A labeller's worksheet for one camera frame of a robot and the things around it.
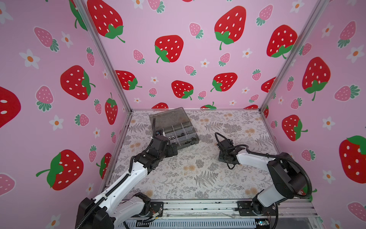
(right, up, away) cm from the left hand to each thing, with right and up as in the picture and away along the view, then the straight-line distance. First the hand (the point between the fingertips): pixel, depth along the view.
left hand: (171, 146), depth 82 cm
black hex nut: (+6, +6, +22) cm, 23 cm away
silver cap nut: (-2, +3, +20) cm, 20 cm away
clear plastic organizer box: (+2, +10, +26) cm, 28 cm away
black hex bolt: (+10, 0, +19) cm, 21 cm away
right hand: (+31, -10, +11) cm, 35 cm away
